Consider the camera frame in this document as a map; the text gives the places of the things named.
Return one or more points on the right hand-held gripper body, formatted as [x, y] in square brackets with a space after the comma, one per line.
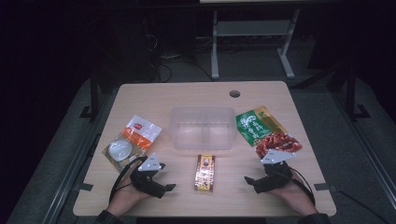
[275, 177]

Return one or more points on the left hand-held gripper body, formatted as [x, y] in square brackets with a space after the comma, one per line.
[146, 183]

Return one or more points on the small yellow red snack packet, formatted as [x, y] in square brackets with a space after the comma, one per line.
[205, 172]

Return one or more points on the green sauce packet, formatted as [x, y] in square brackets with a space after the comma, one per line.
[264, 127]

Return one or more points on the clear plastic container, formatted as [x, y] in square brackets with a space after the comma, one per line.
[202, 129]

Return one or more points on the person's left hand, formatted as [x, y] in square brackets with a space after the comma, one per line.
[126, 196]

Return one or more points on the person's right hand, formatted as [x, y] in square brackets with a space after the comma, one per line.
[294, 196]

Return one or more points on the orange white clear packet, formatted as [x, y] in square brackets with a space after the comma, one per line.
[137, 135]

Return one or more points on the dark tape strip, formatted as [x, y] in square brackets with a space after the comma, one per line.
[323, 187]
[84, 187]

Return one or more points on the black metal stand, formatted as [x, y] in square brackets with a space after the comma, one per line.
[94, 93]
[351, 93]

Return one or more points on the grey metal desk frame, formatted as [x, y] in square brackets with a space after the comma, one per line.
[252, 28]

